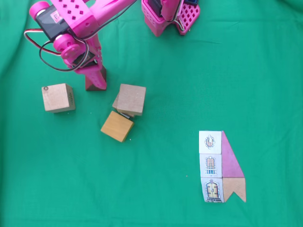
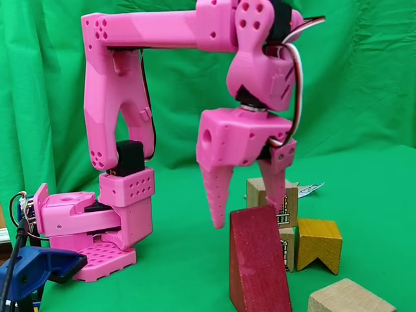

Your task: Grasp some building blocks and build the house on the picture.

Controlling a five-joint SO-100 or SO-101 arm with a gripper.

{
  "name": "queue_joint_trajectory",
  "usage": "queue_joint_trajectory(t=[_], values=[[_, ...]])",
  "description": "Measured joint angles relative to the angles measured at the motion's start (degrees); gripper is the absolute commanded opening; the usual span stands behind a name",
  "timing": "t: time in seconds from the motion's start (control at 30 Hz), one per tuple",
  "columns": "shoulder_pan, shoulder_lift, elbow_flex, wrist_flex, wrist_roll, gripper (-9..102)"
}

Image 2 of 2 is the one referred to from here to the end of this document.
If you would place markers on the yellow notched wooden block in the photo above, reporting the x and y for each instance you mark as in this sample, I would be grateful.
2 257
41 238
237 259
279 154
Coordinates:
318 243

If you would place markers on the wooden cube door print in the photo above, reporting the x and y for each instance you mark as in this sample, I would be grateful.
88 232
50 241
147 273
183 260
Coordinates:
288 250

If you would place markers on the wooden cube balcony window print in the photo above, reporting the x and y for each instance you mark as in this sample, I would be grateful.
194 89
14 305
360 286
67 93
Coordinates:
253 193

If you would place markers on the paper picture of house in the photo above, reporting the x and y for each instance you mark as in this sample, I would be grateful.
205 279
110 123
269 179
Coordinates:
308 190

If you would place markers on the red triangular wedge block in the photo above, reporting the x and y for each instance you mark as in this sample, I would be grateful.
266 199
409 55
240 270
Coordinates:
256 260

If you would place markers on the blue clamp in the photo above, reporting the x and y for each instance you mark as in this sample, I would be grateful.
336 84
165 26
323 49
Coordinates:
32 263

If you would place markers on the wooden cube oval window print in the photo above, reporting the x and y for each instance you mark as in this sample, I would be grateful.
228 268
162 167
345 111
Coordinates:
344 297

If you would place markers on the blue controller board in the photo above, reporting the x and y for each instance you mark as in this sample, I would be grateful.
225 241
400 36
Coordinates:
27 211

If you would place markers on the green cloth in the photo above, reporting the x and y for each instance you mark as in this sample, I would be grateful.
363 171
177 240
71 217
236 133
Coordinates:
357 97

